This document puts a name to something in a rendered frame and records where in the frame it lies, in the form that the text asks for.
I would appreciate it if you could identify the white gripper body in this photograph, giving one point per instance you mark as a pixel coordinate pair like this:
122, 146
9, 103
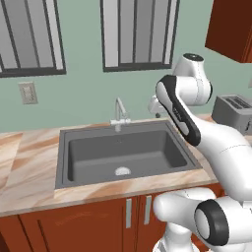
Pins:
153, 105

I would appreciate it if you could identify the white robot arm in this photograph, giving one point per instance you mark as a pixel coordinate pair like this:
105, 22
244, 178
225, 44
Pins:
229, 154

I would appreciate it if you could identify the silver sink faucet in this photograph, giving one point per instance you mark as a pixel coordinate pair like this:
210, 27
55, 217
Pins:
119, 116

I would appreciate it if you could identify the grey kitchen sink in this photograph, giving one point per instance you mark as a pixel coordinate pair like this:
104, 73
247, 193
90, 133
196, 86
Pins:
124, 154

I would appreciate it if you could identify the dark-framed window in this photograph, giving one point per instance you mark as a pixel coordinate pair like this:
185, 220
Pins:
139, 32
29, 36

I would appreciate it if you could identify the grey toaster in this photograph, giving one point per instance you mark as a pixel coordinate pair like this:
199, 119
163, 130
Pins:
234, 111

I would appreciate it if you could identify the red-brown cupboard door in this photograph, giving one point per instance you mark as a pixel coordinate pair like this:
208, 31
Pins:
10, 234
149, 226
82, 226

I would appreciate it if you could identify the red-brown wall cupboard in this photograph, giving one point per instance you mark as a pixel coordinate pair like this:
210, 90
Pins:
231, 28

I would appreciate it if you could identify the grey wall outlet plate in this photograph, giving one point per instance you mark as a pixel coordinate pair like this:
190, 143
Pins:
28, 93

